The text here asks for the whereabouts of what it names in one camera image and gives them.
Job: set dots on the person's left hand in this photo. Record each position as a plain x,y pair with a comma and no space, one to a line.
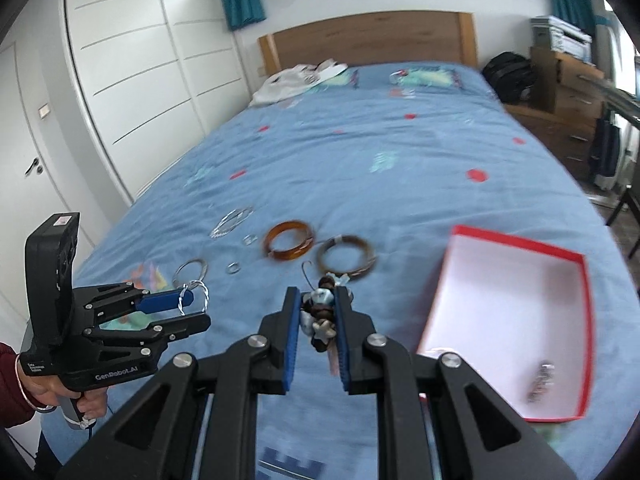
94,404

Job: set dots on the dark brown bangle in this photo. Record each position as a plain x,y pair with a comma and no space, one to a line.
322,255

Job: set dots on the grey desk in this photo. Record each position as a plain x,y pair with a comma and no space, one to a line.
620,97

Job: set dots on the red cardboard box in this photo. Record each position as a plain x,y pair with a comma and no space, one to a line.
500,310

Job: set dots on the thin silver wrist bangle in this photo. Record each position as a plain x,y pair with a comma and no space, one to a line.
22,385

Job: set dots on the wooden headboard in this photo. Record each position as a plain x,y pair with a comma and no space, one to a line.
370,40

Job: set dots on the dark blue hanging bag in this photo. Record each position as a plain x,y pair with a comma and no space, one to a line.
606,150

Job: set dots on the wall light switch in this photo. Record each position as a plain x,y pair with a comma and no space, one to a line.
44,111

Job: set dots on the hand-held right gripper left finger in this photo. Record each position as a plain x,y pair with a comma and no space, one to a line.
292,340

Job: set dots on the white wardrobe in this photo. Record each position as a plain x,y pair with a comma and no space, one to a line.
140,60

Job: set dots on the white garment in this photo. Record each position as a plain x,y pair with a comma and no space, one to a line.
285,85

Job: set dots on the white door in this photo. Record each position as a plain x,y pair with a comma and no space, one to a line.
25,210

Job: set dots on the amber bangle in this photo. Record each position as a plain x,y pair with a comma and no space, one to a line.
287,256

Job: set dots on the wooden drawer cabinet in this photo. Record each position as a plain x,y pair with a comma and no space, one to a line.
560,110

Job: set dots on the twisted silver bangle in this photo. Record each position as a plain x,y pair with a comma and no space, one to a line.
206,292

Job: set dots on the white printer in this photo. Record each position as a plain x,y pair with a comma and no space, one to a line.
560,35

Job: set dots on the sparkly silver bangle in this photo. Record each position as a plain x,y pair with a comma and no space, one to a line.
220,230
240,212

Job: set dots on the black backpack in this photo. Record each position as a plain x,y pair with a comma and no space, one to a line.
507,77

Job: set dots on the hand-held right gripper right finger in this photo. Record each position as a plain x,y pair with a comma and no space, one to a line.
341,340

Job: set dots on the silver pendant charm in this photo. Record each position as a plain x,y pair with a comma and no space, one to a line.
541,380

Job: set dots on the plain silver bangle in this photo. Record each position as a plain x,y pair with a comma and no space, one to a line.
175,275

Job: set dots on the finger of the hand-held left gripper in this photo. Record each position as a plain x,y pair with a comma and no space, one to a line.
185,327
165,301

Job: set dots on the person's left forearm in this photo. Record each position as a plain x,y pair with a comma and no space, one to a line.
10,385

